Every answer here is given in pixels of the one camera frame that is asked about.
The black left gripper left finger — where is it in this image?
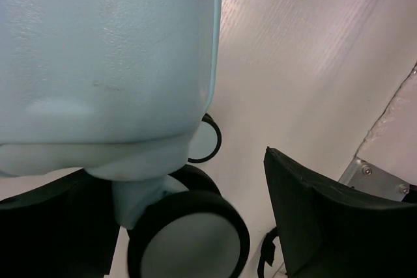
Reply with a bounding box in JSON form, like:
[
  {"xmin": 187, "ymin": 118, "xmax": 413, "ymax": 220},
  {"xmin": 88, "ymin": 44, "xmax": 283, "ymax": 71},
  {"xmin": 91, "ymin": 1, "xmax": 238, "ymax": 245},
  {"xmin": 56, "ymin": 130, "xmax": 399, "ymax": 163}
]
[{"xmin": 1, "ymin": 170, "xmax": 120, "ymax": 277}]

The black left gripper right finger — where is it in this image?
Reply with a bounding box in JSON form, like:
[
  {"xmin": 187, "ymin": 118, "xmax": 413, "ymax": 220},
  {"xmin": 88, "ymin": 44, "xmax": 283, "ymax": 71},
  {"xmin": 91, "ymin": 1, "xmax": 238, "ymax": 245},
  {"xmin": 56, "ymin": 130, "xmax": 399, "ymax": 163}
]
[{"xmin": 264, "ymin": 148, "xmax": 416, "ymax": 277}]

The light blue suitcase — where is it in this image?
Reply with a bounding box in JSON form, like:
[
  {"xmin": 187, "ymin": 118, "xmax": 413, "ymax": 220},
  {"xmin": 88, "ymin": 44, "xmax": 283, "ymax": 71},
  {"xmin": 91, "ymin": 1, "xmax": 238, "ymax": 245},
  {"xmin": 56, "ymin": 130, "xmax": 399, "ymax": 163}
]
[{"xmin": 1, "ymin": 0, "xmax": 222, "ymax": 229}]

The front left suitcase wheel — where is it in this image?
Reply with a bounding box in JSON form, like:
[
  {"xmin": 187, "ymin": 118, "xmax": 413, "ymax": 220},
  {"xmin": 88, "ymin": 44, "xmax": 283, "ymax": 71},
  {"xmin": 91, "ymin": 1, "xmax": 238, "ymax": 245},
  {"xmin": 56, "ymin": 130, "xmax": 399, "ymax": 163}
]
[{"xmin": 127, "ymin": 165, "xmax": 250, "ymax": 277}]

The suitcase wheel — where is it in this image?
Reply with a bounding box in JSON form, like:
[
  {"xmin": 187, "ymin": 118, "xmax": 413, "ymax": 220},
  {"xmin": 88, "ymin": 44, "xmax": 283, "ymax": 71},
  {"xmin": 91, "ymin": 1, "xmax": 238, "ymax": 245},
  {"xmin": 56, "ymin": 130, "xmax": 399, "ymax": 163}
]
[
  {"xmin": 127, "ymin": 165, "xmax": 250, "ymax": 277},
  {"xmin": 188, "ymin": 113, "xmax": 222, "ymax": 163}
]

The rear left suitcase wheel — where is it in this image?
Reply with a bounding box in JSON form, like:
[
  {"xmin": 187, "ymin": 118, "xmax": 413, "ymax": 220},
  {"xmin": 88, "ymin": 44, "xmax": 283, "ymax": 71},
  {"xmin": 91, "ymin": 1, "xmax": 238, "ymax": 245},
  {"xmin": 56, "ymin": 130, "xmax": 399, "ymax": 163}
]
[{"xmin": 188, "ymin": 113, "xmax": 222, "ymax": 163}]

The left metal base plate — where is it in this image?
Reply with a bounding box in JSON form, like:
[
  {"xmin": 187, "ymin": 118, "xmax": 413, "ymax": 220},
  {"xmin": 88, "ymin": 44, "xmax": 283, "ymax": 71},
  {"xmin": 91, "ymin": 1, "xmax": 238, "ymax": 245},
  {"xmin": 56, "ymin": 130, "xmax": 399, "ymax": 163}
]
[{"xmin": 339, "ymin": 156, "xmax": 416, "ymax": 204}]

